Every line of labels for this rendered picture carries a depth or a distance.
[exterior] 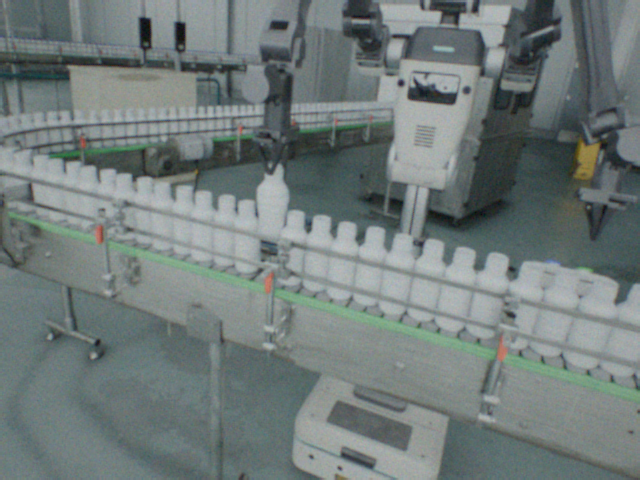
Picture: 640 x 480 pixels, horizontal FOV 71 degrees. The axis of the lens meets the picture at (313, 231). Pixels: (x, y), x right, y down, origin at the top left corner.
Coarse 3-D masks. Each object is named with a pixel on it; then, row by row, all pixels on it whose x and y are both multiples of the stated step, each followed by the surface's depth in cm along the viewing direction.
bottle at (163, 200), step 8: (160, 184) 110; (168, 184) 110; (160, 192) 108; (168, 192) 109; (152, 200) 110; (160, 200) 108; (168, 200) 109; (160, 208) 108; (168, 208) 109; (152, 216) 110; (160, 216) 109; (168, 216) 110; (152, 224) 111; (160, 224) 110; (168, 224) 110; (152, 232) 112; (160, 232) 110; (168, 232) 111; (152, 240) 113; (160, 240) 111; (160, 248) 112; (168, 248) 113
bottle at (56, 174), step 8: (48, 160) 120; (56, 160) 122; (48, 168) 120; (56, 168) 120; (48, 176) 120; (56, 176) 120; (64, 176) 122; (48, 192) 121; (56, 192) 121; (48, 200) 122; (56, 200) 122; (64, 200) 123; (64, 208) 124; (56, 216) 123; (64, 216) 124
